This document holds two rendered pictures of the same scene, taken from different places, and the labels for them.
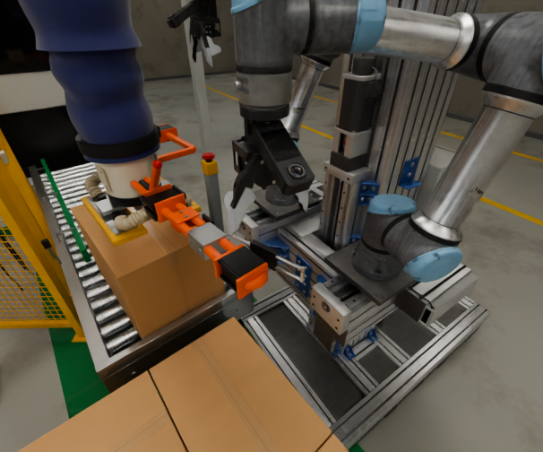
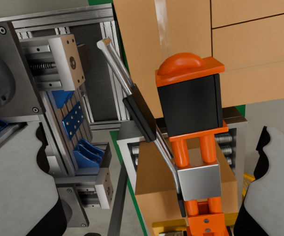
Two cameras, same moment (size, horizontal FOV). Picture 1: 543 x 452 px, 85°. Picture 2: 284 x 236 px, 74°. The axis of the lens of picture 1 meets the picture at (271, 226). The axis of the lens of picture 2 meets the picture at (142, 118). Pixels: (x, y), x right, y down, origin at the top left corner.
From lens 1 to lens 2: 0.42 m
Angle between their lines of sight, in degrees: 30
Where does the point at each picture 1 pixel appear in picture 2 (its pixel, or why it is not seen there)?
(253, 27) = not seen: outside the picture
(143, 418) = (228, 78)
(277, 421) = (147, 28)
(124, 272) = (228, 184)
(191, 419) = not seen: hidden behind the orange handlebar
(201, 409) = not seen: hidden behind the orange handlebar
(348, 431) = (95, 11)
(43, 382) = (252, 140)
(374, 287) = (2, 45)
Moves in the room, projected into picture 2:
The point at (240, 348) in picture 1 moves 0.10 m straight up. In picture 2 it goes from (147, 93) to (147, 101)
